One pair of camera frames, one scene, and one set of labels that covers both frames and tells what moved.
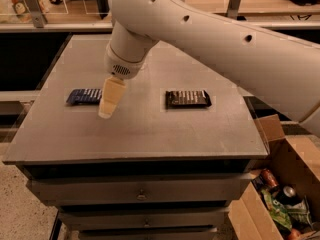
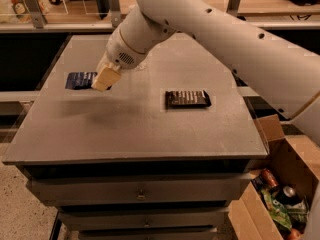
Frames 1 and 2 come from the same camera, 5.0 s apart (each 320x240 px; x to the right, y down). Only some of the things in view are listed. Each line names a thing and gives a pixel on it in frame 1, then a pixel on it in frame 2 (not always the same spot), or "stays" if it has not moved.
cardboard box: [295, 160] stays
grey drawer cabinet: [149, 172] stays
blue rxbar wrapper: [85, 97] -> [80, 80]
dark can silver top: [288, 196] stays
